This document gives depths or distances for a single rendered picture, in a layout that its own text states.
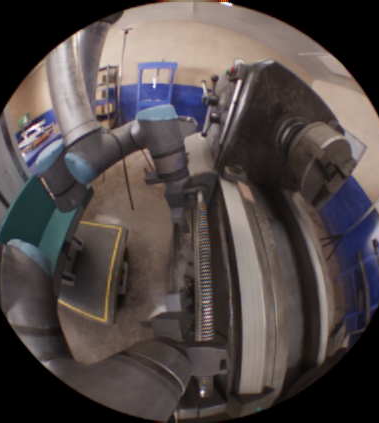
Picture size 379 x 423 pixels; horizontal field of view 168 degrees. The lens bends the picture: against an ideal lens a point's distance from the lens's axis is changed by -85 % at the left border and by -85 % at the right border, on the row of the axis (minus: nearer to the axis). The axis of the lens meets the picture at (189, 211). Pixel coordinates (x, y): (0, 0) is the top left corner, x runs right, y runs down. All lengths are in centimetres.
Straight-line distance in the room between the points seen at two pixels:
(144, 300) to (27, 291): 100
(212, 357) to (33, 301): 23
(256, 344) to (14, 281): 43
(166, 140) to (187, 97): 344
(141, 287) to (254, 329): 94
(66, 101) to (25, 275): 29
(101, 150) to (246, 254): 42
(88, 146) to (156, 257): 103
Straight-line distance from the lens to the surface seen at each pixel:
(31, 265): 22
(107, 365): 15
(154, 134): 29
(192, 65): 379
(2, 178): 69
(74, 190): 62
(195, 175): 55
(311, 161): 36
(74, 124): 31
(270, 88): 48
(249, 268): 34
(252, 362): 39
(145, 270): 115
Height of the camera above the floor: 111
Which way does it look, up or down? 51 degrees down
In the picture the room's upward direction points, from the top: 15 degrees clockwise
